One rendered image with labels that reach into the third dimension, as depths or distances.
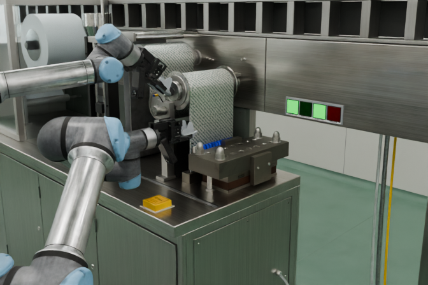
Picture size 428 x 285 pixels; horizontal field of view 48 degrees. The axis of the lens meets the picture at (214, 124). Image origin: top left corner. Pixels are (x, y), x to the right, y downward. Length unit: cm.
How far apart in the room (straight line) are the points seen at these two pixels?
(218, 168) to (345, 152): 298
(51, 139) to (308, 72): 96
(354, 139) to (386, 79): 285
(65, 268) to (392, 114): 111
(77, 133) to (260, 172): 79
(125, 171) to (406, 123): 92
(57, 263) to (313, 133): 386
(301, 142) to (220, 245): 320
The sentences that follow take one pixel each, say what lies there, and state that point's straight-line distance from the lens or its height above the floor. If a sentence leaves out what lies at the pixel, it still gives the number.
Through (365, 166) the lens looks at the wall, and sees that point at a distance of 448.
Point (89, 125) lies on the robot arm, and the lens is 124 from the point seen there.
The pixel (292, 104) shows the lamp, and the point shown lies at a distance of 185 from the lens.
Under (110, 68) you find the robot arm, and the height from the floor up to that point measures 138.
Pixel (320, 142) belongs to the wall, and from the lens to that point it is 467.
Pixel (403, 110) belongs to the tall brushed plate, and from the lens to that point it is 164.
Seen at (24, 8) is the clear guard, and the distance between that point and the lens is 254.
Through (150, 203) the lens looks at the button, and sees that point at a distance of 161.
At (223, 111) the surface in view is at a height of 115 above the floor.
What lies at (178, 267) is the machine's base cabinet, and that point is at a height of 74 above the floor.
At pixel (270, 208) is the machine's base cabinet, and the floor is 81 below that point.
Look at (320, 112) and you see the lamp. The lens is 178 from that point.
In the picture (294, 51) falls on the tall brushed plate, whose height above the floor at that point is 139.
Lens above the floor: 155
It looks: 14 degrees down
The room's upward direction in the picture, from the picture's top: straight up
